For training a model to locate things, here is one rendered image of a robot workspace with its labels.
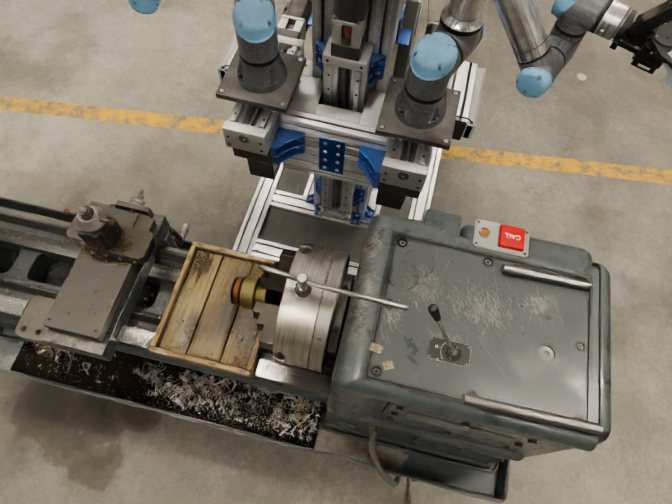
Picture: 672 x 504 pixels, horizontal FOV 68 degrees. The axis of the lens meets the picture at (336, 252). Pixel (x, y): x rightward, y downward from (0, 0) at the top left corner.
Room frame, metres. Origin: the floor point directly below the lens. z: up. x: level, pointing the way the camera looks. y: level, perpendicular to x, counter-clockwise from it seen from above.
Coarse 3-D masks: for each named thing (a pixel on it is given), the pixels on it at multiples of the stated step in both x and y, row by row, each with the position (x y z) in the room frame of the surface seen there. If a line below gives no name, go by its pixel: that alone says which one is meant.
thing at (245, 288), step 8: (240, 280) 0.49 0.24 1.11; (248, 280) 0.49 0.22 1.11; (256, 280) 0.49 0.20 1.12; (232, 288) 0.47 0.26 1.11; (240, 288) 0.47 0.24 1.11; (248, 288) 0.47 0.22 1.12; (256, 288) 0.47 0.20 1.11; (264, 288) 0.47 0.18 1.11; (232, 296) 0.45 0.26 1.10; (240, 296) 0.45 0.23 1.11; (248, 296) 0.45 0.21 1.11; (256, 296) 0.45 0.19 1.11; (264, 296) 0.45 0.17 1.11; (240, 304) 0.43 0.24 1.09; (248, 304) 0.43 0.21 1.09
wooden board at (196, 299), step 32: (192, 256) 0.64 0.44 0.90; (256, 256) 0.66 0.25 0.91; (192, 288) 0.54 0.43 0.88; (224, 288) 0.55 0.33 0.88; (192, 320) 0.44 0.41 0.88; (224, 320) 0.45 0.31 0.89; (256, 320) 0.46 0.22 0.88; (160, 352) 0.33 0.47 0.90; (192, 352) 0.35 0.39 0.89; (256, 352) 0.36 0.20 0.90
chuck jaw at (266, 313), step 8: (256, 304) 0.43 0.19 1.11; (264, 304) 0.43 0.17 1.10; (256, 312) 0.41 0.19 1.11; (264, 312) 0.41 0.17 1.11; (272, 312) 0.41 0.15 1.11; (264, 320) 0.39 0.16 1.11; (272, 320) 0.39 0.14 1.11; (264, 328) 0.36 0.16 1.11; (272, 328) 0.37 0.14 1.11; (264, 336) 0.34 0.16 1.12; (272, 336) 0.34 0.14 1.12; (264, 344) 0.33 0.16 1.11; (272, 344) 0.32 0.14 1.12
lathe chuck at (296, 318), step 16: (304, 256) 0.52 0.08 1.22; (320, 256) 0.53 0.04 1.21; (304, 272) 0.47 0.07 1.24; (320, 272) 0.47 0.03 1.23; (288, 288) 0.43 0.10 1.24; (288, 304) 0.39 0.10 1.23; (304, 304) 0.39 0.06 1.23; (288, 320) 0.36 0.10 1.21; (304, 320) 0.36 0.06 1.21; (288, 336) 0.33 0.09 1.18; (304, 336) 0.33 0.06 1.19; (288, 352) 0.30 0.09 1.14; (304, 352) 0.30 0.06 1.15; (304, 368) 0.29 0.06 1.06
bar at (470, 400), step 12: (468, 396) 0.21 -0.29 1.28; (492, 408) 0.19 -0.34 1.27; (504, 408) 0.19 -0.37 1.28; (516, 408) 0.19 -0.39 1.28; (528, 408) 0.19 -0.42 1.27; (540, 420) 0.17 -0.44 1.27; (552, 420) 0.17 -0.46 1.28; (564, 420) 0.17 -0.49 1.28; (576, 420) 0.18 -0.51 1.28; (588, 432) 0.16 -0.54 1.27; (600, 432) 0.16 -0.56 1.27
